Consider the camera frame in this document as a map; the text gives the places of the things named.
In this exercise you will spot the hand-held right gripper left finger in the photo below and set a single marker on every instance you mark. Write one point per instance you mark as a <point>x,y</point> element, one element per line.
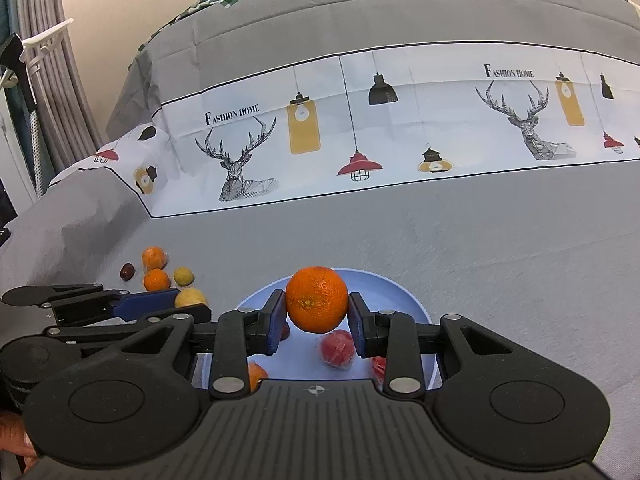
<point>276,321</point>

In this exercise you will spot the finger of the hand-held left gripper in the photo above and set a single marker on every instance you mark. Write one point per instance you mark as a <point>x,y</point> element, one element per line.
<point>150,321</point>
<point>150,302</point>

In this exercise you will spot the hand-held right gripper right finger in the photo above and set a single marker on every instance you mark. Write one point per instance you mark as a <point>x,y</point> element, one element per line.
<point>356,326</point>

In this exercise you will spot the dark red jujube date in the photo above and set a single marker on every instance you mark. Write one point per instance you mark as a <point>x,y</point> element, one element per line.
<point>285,331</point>
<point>127,271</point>

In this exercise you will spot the red lychee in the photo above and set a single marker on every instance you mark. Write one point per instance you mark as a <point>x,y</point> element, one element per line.
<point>336,347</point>
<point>378,367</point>

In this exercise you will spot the small yellow plum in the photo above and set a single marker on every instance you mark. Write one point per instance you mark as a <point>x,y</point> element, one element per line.
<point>190,297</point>
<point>183,275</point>

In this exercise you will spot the small orange tangerine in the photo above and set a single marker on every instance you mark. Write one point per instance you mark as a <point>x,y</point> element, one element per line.
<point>156,280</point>
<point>153,257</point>
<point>316,300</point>
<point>257,376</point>

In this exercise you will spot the blue round plate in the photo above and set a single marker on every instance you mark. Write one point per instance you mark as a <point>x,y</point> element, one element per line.
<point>300,360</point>

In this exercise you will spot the person's left hand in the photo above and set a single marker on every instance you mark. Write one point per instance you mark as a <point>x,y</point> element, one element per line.
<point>12,437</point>

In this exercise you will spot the grey pleated curtain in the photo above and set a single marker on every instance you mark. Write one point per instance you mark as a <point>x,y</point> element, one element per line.
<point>60,85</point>

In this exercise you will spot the white plastic hanger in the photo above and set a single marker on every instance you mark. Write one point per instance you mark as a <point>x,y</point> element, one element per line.
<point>47,40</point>

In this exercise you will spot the dark pole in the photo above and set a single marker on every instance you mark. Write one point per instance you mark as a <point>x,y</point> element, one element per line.
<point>11,54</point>

